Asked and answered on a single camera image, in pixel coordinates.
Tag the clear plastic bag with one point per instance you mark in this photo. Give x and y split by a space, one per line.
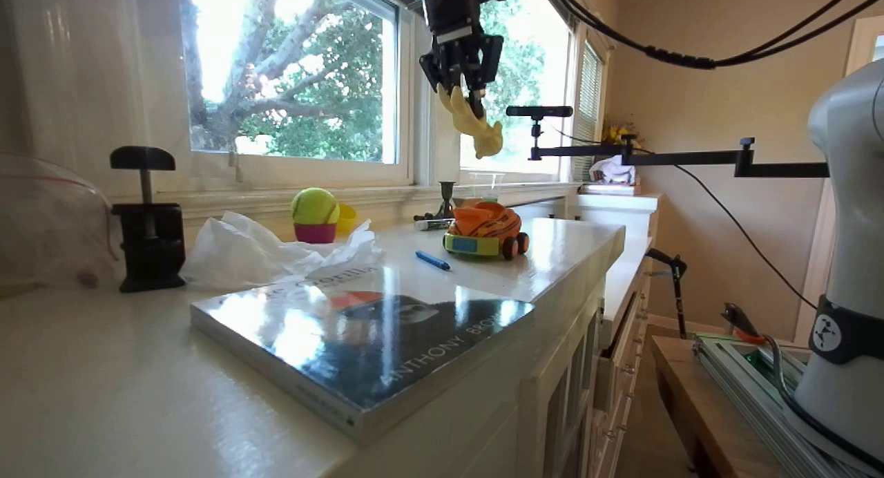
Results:
48 222

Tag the camera on mount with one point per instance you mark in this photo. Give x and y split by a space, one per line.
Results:
656 157

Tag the blue crayon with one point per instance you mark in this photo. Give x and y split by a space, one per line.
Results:
432 260

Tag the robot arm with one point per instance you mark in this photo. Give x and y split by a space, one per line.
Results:
853 257

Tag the dark candle holder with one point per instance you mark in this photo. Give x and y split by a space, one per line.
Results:
447 200

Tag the stack of books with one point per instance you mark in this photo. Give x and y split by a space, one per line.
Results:
611 189

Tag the orange tiger plush toy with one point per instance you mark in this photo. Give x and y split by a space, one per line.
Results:
487 220

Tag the tennis ball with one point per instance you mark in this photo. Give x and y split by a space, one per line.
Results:
314 206

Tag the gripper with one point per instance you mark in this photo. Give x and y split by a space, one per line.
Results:
452 8

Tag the glossy dark book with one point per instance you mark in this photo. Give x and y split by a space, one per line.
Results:
359 340

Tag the crumpled white paper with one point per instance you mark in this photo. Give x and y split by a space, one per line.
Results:
242 253

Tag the window blind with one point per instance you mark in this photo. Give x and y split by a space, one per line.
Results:
589 112

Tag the window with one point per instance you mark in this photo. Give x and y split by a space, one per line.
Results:
535 77
290 70

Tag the yellow cup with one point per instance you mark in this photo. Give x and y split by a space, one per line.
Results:
346 217

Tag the pink cup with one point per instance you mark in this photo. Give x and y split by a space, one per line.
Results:
315 233

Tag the white drawer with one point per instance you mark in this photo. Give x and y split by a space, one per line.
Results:
621 340

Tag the yellow plush toy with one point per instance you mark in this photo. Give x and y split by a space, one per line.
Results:
476 127

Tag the clear plastic cup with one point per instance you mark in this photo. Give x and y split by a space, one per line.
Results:
490 186

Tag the sheer white curtain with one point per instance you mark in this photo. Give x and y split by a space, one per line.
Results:
83 70

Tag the yellow flowers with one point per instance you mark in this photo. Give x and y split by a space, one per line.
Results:
617 132

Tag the yellow-green toy car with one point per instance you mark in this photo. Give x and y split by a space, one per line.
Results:
476 245

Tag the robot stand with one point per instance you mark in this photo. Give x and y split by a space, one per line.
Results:
718 409

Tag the white marker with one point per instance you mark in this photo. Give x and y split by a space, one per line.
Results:
434 224

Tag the black clamp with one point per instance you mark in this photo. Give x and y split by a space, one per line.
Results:
150 243

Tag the white cabinet door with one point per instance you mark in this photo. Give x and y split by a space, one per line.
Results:
570 395

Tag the white cloth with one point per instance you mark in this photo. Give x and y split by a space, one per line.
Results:
611 170

